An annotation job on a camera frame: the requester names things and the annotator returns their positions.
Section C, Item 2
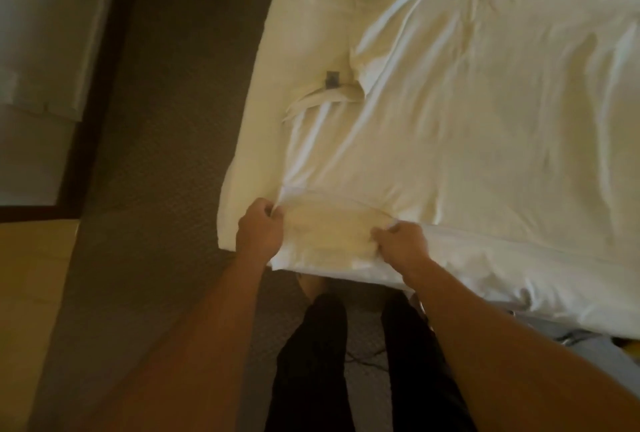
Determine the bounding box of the person's left hand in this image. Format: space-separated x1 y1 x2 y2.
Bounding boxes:
235 197 287 269

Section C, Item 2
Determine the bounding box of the person's right hand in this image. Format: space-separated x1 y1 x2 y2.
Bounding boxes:
370 221 432 279

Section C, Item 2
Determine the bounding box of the white t-shirt blue player print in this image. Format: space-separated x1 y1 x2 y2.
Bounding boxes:
268 0 640 283

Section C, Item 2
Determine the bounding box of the person's right forearm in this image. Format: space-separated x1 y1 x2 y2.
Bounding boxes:
405 259 640 432

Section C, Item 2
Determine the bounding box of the person's left forearm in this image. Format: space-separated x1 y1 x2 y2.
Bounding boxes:
85 251 276 432

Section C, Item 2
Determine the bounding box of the person's right leg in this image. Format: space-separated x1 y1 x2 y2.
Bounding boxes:
380 291 476 432

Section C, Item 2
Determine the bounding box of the person's leg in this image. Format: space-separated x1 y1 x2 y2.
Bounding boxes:
265 271 356 432
380 291 476 432

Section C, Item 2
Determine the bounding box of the person's left leg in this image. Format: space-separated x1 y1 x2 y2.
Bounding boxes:
265 271 356 432

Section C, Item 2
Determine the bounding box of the white bed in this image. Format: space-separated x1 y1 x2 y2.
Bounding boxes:
217 0 640 340

